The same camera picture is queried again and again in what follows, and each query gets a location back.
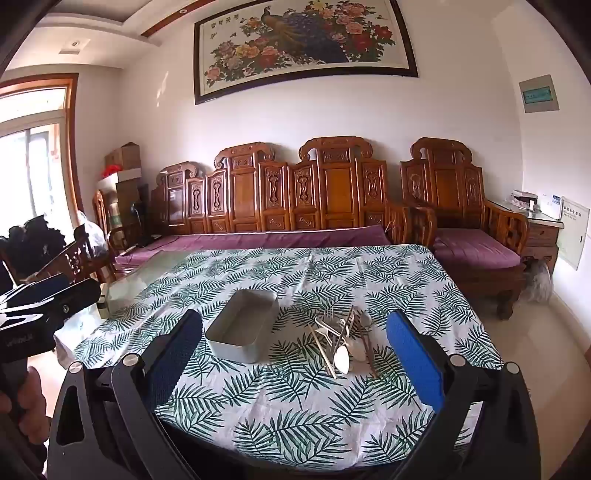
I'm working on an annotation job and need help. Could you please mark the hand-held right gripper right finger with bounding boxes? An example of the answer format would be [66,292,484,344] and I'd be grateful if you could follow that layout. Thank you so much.
[385,310,542,480]

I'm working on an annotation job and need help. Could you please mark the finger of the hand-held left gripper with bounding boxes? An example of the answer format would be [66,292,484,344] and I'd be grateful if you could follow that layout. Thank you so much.
[45,279,102,325]
[0,272,71,311]

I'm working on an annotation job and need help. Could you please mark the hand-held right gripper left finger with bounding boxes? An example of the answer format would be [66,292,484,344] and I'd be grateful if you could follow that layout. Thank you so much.
[46,310,204,480]

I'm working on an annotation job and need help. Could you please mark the white rectangular tray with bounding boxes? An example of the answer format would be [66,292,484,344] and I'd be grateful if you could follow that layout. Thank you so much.
[204,288,279,365]

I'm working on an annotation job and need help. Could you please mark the person's left hand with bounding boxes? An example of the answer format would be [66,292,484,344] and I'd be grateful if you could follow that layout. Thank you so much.
[0,364,49,446]

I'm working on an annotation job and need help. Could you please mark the carved wooden chair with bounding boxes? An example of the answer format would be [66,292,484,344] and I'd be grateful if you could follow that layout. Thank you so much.
[28,189,131,288]

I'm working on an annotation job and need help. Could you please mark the black cloth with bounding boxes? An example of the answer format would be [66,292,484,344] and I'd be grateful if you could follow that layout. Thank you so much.
[0,215,65,278]

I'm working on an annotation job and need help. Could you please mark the white long spoon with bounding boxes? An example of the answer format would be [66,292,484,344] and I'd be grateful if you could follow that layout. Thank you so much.
[339,316,365,352]

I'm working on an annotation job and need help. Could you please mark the clear plastic bag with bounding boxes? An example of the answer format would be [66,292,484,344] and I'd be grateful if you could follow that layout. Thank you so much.
[76,210,110,259]

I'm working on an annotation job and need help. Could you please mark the tall brown carton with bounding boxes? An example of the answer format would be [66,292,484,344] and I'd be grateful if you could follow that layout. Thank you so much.
[108,178,148,232]

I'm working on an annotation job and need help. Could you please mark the purple armchair cushion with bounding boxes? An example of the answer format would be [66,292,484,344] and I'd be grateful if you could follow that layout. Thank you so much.
[433,227,522,270]

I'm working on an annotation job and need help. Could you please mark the white carton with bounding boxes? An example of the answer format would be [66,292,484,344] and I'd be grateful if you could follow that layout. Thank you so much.
[97,168,142,195]

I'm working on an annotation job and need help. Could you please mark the leaf print tablecloth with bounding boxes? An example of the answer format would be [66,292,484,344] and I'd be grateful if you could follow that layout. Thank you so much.
[73,244,505,480]

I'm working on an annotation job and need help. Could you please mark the wooden framed window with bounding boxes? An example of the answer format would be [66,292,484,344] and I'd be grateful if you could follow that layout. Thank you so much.
[0,74,85,241]

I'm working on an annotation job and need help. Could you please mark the purple sofa cushion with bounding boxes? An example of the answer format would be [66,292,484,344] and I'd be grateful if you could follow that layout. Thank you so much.
[115,225,393,278]

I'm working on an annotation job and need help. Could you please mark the brown cardboard box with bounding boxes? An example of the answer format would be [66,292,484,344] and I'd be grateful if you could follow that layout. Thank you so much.
[105,141,141,171]

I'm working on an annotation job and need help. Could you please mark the carved wooden sofa bench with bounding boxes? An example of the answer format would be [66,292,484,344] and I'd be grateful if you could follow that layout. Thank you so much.
[150,135,413,246]

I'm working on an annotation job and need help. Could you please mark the carved wooden armchair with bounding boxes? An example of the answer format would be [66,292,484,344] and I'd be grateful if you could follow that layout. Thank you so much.
[399,137,531,321]

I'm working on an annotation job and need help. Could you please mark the wooden side table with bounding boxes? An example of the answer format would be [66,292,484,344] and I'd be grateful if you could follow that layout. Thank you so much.
[489,198,565,275]

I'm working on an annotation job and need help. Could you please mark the tissue box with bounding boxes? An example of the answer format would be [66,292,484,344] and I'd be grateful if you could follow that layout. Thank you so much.
[510,190,540,210]

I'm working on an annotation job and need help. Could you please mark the white box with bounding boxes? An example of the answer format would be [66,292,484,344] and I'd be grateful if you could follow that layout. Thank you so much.
[540,194,564,220]

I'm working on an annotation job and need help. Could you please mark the white wall cabinet door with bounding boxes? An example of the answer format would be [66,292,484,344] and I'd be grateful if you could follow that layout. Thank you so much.
[555,196,587,271]

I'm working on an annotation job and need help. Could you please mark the grey wall panel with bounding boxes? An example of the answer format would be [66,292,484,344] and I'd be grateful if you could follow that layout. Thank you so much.
[518,74,560,113]

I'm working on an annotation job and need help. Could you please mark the peacock wall painting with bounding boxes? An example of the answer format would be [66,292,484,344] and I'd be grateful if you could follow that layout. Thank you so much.
[193,0,420,106]

